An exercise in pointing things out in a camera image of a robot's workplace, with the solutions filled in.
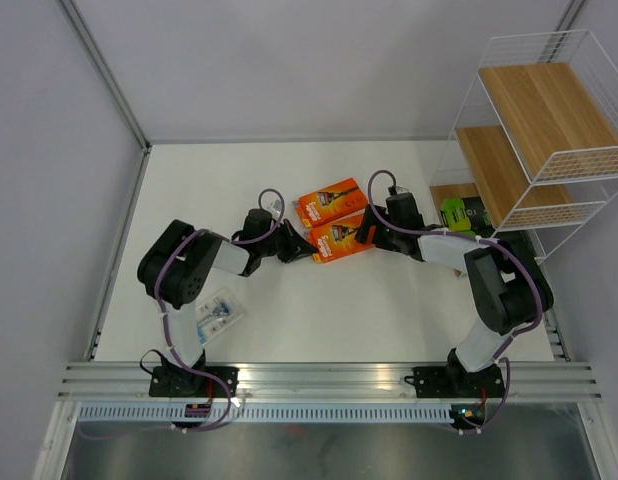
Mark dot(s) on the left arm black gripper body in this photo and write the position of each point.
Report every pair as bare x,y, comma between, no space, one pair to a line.
268,246

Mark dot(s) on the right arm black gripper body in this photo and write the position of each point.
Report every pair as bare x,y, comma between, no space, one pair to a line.
386,236

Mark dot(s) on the orange fusion5 box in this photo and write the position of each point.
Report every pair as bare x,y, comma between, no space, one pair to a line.
330,203
337,239

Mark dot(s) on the small green black razor box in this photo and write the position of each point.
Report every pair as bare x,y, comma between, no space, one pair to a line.
466,215

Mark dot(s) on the large green black razor box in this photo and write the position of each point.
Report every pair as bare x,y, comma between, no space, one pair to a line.
518,242

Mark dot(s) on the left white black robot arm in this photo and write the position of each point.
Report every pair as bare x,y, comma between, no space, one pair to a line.
174,271

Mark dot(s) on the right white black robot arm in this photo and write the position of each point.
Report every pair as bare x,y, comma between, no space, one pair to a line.
509,290

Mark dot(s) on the clear blue blister razor pack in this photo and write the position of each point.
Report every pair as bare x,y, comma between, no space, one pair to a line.
216,314

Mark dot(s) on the white wire wooden shelf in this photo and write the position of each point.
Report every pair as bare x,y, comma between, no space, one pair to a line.
536,137

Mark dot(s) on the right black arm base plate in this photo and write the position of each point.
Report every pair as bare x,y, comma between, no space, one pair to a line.
439,384

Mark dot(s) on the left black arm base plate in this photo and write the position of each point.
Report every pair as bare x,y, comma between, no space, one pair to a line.
171,381

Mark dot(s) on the aluminium corner post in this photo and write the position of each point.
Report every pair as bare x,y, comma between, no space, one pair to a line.
89,44

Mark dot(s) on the aluminium front rail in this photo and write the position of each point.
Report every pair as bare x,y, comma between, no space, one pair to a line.
531,382

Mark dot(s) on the white slotted cable duct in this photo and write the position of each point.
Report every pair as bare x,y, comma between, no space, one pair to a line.
179,412

